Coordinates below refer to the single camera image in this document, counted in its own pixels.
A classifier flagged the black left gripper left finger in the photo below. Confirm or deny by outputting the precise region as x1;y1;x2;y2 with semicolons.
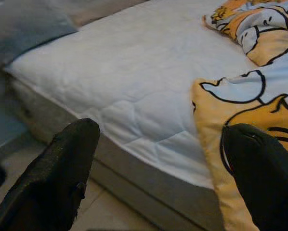
0;117;101;231

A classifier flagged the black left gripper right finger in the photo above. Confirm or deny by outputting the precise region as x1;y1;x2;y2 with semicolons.
220;123;288;231

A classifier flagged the yellow cartoon print blanket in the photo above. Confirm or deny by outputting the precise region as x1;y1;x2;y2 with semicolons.
191;0;288;231

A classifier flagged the grey bed base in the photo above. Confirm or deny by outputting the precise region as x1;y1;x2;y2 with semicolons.
6;77;225;231

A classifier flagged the white quilted mattress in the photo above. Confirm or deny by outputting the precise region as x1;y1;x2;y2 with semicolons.
4;0;255;191

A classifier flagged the plain pale pillow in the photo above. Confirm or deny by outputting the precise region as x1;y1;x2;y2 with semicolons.
0;7;79;64

